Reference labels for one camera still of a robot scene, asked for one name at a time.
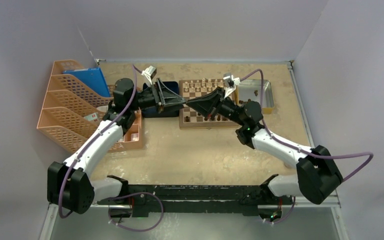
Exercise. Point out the orange plastic basket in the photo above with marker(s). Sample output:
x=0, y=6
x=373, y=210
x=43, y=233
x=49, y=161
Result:
x=132, y=132

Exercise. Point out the row of light chess pieces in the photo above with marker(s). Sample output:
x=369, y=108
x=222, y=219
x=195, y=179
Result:
x=205, y=85

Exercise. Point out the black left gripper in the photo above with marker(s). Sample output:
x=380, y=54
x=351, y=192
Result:
x=168, y=98

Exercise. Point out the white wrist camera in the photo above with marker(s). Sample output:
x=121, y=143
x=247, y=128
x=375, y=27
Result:
x=149, y=73
x=231, y=84

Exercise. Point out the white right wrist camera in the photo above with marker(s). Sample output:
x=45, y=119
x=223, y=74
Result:
x=231, y=84

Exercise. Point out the wooden chess board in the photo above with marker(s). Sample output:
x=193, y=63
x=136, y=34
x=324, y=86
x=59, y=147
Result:
x=197, y=121

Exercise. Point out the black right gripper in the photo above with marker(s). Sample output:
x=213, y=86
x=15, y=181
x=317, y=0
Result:
x=206, y=105

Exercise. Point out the blue folder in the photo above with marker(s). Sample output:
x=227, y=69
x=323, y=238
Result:
x=93, y=78

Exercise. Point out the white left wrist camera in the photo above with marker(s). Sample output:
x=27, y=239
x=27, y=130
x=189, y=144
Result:
x=149, y=73

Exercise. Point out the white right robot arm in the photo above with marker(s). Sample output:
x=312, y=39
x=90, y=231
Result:
x=317, y=175

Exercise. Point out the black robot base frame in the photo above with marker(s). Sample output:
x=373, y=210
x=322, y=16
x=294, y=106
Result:
x=248, y=200

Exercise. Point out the orange plastic file rack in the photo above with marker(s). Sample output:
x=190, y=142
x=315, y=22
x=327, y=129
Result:
x=66, y=103

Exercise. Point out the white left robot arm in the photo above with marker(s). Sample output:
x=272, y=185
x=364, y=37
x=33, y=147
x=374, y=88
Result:
x=68, y=183

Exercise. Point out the gold metal tin tray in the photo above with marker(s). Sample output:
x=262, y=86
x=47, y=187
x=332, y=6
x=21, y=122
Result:
x=245, y=93

